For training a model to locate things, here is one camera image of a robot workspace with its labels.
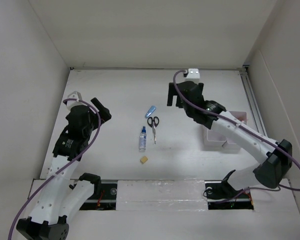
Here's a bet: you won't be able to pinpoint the blue translucent correction tape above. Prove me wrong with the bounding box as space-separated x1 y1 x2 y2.
144 105 156 119

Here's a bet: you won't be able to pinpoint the clear blue spray bottle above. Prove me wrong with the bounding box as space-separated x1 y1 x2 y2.
139 126 147 152

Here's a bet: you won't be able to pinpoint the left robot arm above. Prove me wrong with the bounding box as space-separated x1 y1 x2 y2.
11 97 112 240

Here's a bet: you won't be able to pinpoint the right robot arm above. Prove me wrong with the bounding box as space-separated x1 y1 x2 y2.
167 81 293 199

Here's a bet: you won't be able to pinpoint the yellow eraser block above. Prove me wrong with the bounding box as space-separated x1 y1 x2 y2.
140 156 148 164

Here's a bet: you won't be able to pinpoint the white right organizer tray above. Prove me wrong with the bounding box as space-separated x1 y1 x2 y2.
223 110 248 153

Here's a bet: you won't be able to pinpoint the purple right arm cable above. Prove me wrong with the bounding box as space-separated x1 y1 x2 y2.
173 69 300 203

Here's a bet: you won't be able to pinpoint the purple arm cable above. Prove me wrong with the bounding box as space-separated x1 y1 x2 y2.
173 69 300 203
7 98 101 240

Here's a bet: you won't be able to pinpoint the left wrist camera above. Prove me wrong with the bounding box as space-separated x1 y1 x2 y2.
63 91 82 111

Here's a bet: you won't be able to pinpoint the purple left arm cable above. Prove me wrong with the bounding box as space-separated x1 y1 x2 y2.
7 98 101 240

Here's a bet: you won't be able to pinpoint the black handled scissors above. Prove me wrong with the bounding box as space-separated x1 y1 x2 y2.
147 116 160 144

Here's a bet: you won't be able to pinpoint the aluminium rail right edge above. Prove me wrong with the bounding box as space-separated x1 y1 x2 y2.
238 65 268 137

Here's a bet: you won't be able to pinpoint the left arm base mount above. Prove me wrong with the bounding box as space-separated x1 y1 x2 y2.
69 173 118 211

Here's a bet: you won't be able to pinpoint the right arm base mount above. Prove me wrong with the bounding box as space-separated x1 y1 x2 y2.
202 170 254 210

